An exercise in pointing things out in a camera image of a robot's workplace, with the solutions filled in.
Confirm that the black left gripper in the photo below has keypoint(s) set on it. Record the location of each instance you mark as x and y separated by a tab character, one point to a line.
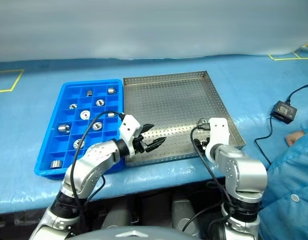
140	145

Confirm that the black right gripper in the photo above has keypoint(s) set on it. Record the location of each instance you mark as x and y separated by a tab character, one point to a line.
204	144

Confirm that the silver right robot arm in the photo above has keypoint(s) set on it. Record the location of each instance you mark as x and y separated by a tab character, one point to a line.
243	167

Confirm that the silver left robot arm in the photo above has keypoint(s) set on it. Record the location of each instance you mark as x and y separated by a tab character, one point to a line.
93	162

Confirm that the blue compartment tray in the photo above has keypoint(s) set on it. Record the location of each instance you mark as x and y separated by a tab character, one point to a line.
51	150

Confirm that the person bare hand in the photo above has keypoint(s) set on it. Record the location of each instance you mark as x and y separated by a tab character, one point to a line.
294	138

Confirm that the perforated metal tray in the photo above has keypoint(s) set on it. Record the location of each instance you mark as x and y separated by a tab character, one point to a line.
168	105

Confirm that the grey rounded shape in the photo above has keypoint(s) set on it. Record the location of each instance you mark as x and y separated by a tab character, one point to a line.
185	215
116	218

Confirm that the black power adapter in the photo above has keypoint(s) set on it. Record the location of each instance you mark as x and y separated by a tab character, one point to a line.
283	111

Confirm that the person blue coat sleeve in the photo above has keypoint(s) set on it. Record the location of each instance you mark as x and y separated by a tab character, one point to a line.
291	187

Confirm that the blue plastic table cover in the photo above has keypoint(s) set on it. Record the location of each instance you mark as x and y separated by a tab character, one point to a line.
31	195

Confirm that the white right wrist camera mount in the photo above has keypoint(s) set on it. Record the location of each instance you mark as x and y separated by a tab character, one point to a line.
218	130

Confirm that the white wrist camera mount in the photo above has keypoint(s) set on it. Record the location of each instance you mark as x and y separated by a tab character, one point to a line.
218	130
128	125

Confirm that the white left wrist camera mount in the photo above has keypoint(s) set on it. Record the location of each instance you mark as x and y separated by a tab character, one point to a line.
128	125

